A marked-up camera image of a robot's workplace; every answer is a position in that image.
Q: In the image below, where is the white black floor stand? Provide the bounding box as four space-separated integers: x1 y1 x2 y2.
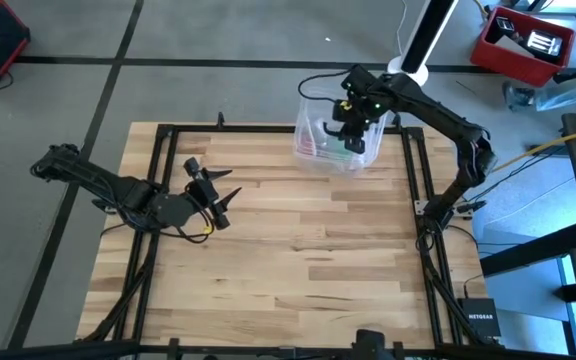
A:
386 0 462 90

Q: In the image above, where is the silver black device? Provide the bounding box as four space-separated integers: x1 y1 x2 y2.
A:
524 28 565 59

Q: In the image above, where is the black rounded object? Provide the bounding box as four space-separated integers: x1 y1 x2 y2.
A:
351 328 395 360

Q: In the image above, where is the black Netgear router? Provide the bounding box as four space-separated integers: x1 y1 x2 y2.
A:
456 297 503 339

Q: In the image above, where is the black cable with yellow tag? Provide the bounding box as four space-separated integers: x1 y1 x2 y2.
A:
297 71 354 114
157 197 216 246

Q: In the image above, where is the black cable bundle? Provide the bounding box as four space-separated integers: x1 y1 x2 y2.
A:
420 234 484 346
85 249 157 344

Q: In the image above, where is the person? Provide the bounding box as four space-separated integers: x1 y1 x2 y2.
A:
501 37 576 113

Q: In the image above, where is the black metal table frame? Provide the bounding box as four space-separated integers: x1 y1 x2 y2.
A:
0 112 576 360

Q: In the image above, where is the clear plastic storage bin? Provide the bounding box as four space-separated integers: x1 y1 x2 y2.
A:
292 85 389 174

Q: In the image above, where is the red plastic crate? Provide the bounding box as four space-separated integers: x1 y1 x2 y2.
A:
469 5 576 89

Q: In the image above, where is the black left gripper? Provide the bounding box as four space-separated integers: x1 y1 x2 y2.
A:
182 156 243 232

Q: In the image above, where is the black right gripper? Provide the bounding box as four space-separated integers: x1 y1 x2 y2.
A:
323 99 372 154

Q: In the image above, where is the small black device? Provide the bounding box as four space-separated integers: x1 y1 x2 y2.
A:
494 15 518 37

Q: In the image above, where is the large red pad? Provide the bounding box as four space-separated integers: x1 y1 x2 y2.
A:
298 130 320 157

